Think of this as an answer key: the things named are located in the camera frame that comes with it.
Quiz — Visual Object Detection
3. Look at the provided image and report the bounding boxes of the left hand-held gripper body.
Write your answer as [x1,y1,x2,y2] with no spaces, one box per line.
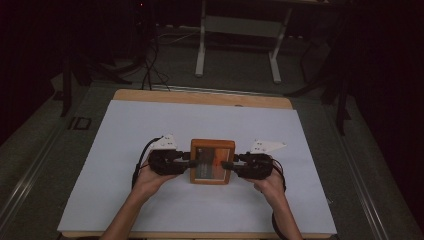
[147,133,188,177]

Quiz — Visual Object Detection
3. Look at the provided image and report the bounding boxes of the person's left hand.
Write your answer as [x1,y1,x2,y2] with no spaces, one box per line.
[134,159,182,202]

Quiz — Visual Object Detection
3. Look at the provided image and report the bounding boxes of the black rectangular floor bracket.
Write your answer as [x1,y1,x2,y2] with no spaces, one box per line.
[67,116,92,131]

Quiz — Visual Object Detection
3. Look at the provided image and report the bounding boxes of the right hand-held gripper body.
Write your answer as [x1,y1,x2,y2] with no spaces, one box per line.
[233,138,288,181]

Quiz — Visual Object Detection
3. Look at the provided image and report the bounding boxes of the black floor cables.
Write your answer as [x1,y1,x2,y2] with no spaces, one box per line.
[139,29,172,92]

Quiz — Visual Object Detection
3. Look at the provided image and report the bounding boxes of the aluminium floor rail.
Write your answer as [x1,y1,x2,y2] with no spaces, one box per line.
[328,99,393,240]
[150,84,279,98]
[0,123,69,223]

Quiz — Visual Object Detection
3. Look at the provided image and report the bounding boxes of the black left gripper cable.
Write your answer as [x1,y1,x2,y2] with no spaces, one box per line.
[131,136,165,190]

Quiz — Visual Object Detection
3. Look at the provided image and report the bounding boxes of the person's right hand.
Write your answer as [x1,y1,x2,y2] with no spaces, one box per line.
[247,165,287,202]

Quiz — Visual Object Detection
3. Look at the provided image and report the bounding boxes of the white metal stand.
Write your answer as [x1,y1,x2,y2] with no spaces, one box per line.
[194,0,294,85]

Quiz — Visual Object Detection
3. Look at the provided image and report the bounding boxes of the white paper sheet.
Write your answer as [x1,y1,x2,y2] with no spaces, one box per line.
[56,99,338,236]

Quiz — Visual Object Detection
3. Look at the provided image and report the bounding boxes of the wooden picture frame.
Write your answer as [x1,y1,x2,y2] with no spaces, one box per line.
[189,138,237,186]

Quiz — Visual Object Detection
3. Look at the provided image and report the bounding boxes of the black tripod stand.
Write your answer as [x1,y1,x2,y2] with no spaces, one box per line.
[285,63,353,137]

